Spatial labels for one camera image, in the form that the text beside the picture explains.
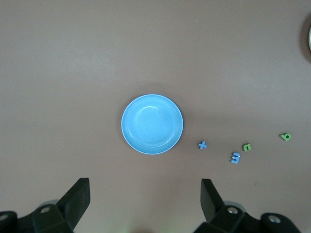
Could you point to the blue plate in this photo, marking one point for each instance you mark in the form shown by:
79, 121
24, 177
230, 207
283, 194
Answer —
152, 124

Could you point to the beige plate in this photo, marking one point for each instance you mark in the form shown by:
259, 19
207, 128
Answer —
310, 38

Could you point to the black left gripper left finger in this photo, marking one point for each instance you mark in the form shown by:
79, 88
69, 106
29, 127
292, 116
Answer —
70, 208

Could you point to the brown table mat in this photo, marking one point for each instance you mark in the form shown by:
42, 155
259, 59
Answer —
73, 72

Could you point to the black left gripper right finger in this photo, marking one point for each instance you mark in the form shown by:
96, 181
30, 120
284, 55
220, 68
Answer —
213, 211

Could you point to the blue letter m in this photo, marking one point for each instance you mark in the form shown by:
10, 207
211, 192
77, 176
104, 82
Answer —
235, 157

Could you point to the green lowercase letter n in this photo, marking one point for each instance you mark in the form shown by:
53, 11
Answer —
247, 147

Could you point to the blue letter x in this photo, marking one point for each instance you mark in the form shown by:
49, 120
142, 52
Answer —
202, 145

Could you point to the green lowercase letter b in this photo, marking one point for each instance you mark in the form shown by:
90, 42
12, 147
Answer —
285, 137

